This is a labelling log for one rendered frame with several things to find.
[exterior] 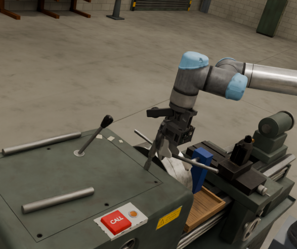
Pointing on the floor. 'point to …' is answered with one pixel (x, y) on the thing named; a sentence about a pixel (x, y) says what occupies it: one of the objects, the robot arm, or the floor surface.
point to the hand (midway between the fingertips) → (160, 155)
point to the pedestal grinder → (116, 11)
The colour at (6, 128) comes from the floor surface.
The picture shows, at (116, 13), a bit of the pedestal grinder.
